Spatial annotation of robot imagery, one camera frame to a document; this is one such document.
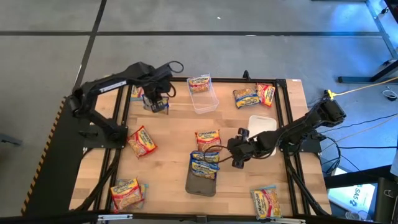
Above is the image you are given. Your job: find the grey floor bracket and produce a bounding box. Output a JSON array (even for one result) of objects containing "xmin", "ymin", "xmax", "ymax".
[{"xmin": 0, "ymin": 133, "xmax": 23, "ymax": 147}]

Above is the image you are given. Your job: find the clear plastic bin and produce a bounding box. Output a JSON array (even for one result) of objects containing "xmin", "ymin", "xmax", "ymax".
[{"xmin": 186, "ymin": 73, "xmax": 220, "ymax": 115}]

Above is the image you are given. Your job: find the red Maruchan ramen pack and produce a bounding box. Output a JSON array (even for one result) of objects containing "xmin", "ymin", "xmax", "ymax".
[
  {"xmin": 130, "ymin": 85, "xmax": 146, "ymax": 102},
  {"xmin": 250, "ymin": 185, "xmax": 282, "ymax": 220},
  {"xmin": 127, "ymin": 125, "xmax": 158, "ymax": 159},
  {"xmin": 187, "ymin": 74, "xmax": 213, "ymax": 95},
  {"xmin": 110, "ymin": 178, "xmax": 146, "ymax": 213},
  {"xmin": 256, "ymin": 83, "xmax": 276, "ymax": 108},
  {"xmin": 195, "ymin": 129, "xmax": 223, "ymax": 152}
]

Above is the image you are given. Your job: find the black aluminium table frame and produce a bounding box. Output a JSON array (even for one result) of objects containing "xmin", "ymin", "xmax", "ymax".
[{"xmin": 74, "ymin": 70, "xmax": 332, "ymax": 218}]

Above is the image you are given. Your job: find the white plastic bin lid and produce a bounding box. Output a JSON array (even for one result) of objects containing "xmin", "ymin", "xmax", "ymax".
[{"xmin": 247, "ymin": 114, "xmax": 278, "ymax": 156}]

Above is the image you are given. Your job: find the black floor cable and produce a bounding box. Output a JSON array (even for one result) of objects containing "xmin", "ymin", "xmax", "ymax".
[
  {"xmin": 337, "ymin": 145, "xmax": 398, "ymax": 150},
  {"xmin": 354, "ymin": 113, "xmax": 398, "ymax": 126}
]

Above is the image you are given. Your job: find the white coiled cable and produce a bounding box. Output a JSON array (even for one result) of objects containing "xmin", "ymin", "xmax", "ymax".
[{"xmin": 381, "ymin": 89, "xmax": 398, "ymax": 102}]

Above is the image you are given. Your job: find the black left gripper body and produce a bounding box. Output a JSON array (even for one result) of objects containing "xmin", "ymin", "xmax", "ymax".
[{"xmin": 145, "ymin": 91, "xmax": 169, "ymax": 113}]

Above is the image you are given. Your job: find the smoky grey plastic bin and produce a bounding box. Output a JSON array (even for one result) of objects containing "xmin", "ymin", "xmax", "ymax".
[{"xmin": 185, "ymin": 151, "xmax": 218, "ymax": 197}]

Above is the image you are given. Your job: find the yellow extension cable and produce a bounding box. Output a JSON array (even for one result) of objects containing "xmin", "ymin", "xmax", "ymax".
[{"xmin": 334, "ymin": 76, "xmax": 398, "ymax": 96}]

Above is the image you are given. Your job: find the white printed box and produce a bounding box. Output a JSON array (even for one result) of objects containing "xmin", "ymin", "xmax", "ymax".
[{"xmin": 328, "ymin": 182, "xmax": 377, "ymax": 216}]

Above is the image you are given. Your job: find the black hazard-striped floor platform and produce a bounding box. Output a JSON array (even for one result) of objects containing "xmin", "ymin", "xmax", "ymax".
[{"xmin": 21, "ymin": 95, "xmax": 98, "ymax": 216}]

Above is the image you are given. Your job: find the black table beam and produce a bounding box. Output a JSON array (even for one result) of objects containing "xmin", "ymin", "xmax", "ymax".
[{"xmin": 324, "ymin": 164, "xmax": 393, "ymax": 190}]

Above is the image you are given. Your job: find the black desk leg frame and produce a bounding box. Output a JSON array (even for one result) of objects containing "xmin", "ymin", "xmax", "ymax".
[{"xmin": 337, "ymin": 0, "xmax": 398, "ymax": 84}]

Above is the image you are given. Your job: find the silver metal bracket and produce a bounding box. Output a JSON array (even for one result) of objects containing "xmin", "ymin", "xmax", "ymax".
[
  {"xmin": 97, "ymin": 213, "xmax": 134, "ymax": 222},
  {"xmin": 269, "ymin": 217, "xmax": 307, "ymax": 224}
]

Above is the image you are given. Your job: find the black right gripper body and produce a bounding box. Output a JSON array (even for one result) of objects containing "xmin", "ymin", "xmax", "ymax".
[{"xmin": 226, "ymin": 128, "xmax": 262, "ymax": 169}]

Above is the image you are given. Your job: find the black cabinet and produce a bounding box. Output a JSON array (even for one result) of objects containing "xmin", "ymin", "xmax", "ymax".
[{"xmin": 374, "ymin": 176, "xmax": 398, "ymax": 223}]

